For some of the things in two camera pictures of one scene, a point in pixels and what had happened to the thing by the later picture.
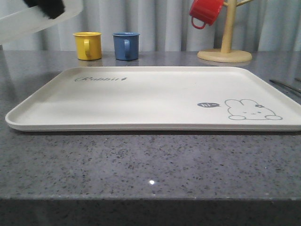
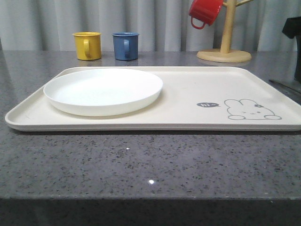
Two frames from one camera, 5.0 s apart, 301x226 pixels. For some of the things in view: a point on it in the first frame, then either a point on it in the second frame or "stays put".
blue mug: x=126 y=45 stays put
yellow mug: x=88 y=45 stays put
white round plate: x=17 y=19 to x=102 y=92
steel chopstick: x=286 y=85 stays put
